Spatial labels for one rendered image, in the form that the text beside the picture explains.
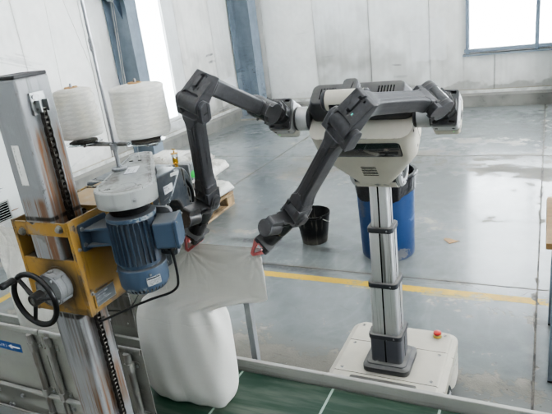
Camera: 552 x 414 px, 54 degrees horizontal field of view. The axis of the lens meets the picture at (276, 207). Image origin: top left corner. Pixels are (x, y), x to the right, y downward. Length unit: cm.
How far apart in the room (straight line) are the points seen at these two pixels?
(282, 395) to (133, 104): 131
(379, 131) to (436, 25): 773
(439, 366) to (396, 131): 117
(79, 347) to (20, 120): 74
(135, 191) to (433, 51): 841
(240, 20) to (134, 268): 908
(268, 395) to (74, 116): 131
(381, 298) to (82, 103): 144
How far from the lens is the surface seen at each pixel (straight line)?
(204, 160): 179
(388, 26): 980
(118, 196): 158
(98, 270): 180
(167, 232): 163
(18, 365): 273
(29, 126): 167
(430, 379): 258
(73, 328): 189
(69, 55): 736
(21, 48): 692
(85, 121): 185
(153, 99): 166
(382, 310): 247
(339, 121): 149
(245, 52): 1056
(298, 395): 233
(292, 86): 1050
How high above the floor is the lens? 183
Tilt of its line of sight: 19 degrees down
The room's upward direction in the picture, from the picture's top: 7 degrees counter-clockwise
